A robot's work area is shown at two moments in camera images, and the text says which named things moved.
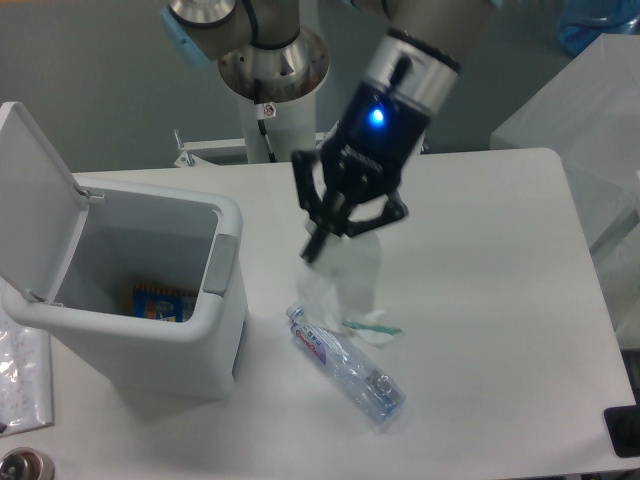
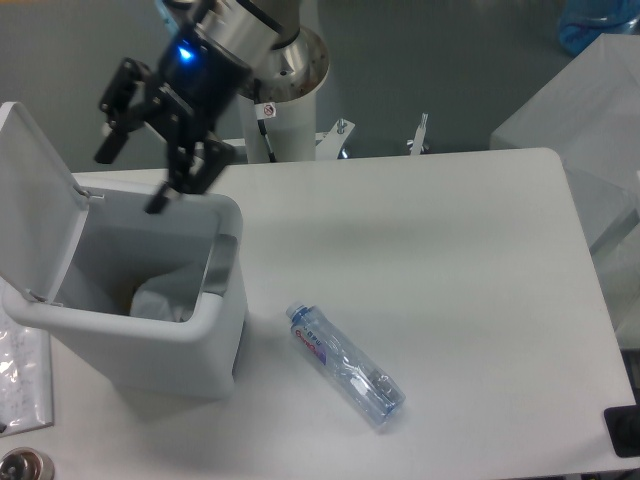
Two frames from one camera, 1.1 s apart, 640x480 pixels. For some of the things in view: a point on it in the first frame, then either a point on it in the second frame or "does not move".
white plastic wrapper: (340, 285) → (171, 299)
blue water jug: (584, 21) does not move
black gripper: (379, 131) → (197, 77)
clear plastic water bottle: (377, 391) does not move
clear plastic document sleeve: (25, 378) does not move
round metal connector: (26, 463) does not move
